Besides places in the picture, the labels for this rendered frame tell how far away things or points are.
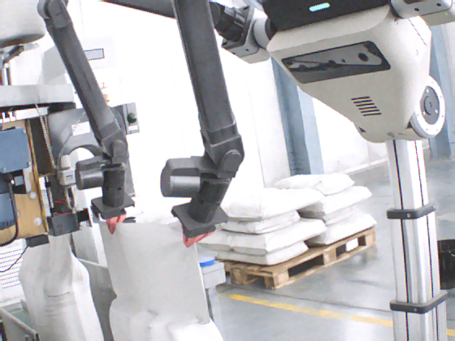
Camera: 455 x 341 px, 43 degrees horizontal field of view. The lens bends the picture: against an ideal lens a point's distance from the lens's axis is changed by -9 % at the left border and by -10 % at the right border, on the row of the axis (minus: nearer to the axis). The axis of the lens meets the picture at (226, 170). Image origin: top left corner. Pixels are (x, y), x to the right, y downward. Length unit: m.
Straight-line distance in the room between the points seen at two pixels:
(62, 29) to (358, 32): 0.66
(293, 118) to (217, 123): 6.48
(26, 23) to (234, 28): 0.53
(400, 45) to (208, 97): 0.46
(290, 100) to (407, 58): 6.27
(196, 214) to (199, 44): 0.35
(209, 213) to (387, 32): 0.52
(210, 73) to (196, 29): 0.09
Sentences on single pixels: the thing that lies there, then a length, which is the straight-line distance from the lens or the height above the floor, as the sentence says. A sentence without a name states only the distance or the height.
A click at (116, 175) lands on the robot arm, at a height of 1.15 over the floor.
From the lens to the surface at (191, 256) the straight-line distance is 1.30.
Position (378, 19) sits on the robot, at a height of 1.40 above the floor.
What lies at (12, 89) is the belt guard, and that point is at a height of 1.40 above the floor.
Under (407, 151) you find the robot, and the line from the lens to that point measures 1.53.
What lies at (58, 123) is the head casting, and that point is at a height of 1.31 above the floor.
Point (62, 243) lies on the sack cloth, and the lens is 1.94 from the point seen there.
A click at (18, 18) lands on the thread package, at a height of 1.57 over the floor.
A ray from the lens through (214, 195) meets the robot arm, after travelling 1.16.
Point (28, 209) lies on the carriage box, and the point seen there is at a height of 1.10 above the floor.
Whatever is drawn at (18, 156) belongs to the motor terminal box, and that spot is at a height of 1.24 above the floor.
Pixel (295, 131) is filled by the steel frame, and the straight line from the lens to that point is 7.57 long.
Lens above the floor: 1.25
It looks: 5 degrees down
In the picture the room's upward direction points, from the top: 10 degrees counter-clockwise
